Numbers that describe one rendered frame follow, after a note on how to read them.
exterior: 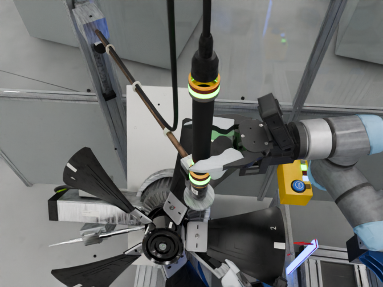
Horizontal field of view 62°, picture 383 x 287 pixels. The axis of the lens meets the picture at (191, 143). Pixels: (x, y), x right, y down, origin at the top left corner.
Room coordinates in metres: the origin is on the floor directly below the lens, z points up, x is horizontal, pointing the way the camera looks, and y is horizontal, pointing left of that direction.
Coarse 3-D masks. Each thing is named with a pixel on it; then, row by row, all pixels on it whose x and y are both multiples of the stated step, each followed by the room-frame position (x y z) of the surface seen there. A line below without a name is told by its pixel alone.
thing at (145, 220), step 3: (135, 210) 0.37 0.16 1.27; (132, 213) 0.38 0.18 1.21; (135, 213) 0.37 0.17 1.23; (138, 213) 0.36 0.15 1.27; (141, 213) 0.36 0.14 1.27; (135, 216) 0.38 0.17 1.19; (144, 216) 0.35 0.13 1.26; (141, 219) 0.37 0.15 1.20; (144, 219) 0.36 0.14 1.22; (147, 219) 0.35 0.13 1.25; (144, 222) 0.36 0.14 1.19; (147, 222) 0.35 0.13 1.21; (150, 222) 0.35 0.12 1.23
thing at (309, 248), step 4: (308, 248) 0.30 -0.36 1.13; (312, 248) 0.29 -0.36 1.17; (304, 252) 0.30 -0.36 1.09; (308, 252) 0.29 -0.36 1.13; (300, 256) 0.30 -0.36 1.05; (304, 256) 0.29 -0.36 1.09; (296, 260) 0.30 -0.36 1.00; (300, 260) 0.29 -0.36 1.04; (292, 264) 0.30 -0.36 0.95; (296, 264) 0.29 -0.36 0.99; (288, 268) 0.30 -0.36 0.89; (292, 268) 0.29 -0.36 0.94; (288, 272) 0.29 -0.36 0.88
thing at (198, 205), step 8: (184, 160) 0.36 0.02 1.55; (184, 168) 0.35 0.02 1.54; (184, 176) 0.34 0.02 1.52; (208, 184) 0.35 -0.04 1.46; (184, 192) 0.33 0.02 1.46; (208, 192) 0.33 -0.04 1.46; (192, 200) 0.31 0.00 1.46; (208, 200) 0.31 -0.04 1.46; (192, 208) 0.29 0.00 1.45; (200, 208) 0.29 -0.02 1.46
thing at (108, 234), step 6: (126, 228) 0.37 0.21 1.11; (132, 228) 0.37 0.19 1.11; (138, 228) 0.37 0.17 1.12; (144, 228) 0.37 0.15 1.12; (102, 234) 0.36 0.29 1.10; (108, 234) 0.36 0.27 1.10; (114, 234) 0.36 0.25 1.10; (120, 234) 0.36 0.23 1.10; (72, 240) 0.35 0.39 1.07; (78, 240) 0.34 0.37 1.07
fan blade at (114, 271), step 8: (120, 256) 0.27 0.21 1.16; (128, 256) 0.27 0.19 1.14; (136, 256) 0.28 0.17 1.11; (88, 264) 0.25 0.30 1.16; (96, 264) 0.25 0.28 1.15; (104, 264) 0.25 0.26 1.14; (112, 264) 0.26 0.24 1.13; (120, 264) 0.26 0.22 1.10; (128, 264) 0.27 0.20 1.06; (56, 272) 0.23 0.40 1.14; (64, 272) 0.23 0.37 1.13; (72, 272) 0.23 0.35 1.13; (80, 272) 0.23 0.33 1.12; (88, 272) 0.24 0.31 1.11; (96, 272) 0.24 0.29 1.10; (104, 272) 0.24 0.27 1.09; (112, 272) 0.25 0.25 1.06; (120, 272) 0.26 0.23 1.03; (64, 280) 0.22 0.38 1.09; (72, 280) 0.22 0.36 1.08; (80, 280) 0.22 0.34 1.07; (88, 280) 0.22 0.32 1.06; (96, 280) 0.23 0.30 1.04; (104, 280) 0.23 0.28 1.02; (112, 280) 0.24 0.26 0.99
